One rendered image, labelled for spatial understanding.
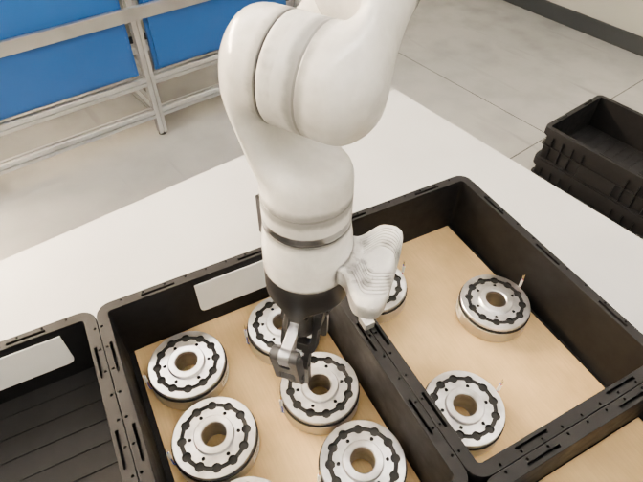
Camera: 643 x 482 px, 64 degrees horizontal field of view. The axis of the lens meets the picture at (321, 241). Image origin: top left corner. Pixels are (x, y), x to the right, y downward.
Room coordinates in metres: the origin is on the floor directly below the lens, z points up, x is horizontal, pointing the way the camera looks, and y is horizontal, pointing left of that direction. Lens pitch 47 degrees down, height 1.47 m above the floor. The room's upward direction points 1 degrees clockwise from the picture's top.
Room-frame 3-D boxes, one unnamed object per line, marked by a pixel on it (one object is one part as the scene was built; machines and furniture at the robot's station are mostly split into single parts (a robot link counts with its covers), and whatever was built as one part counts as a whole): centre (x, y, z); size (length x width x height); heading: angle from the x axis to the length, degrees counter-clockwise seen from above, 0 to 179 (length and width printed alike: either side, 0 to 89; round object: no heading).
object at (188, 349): (0.35, 0.18, 0.86); 0.05 x 0.05 x 0.01
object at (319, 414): (0.32, 0.00, 0.86); 0.10 x 0.10 x 0.01
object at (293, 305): (0.29, 0.01, 1.10); 0.08 x 0.08 x 0.09
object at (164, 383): (0.35, 0.18, 0.86); 0.10 x 0.10 x 0.01
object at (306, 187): (0.29, 0.02, 1.27); 0.09 x 0.07 x 0.15; 60
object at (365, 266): (0.28, -0.01, 1.17); 0.11 x 0.09 x 0.06; 73
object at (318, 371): (0.32, 0.00, 0.86); 0.05 x 0.05 x 0.01
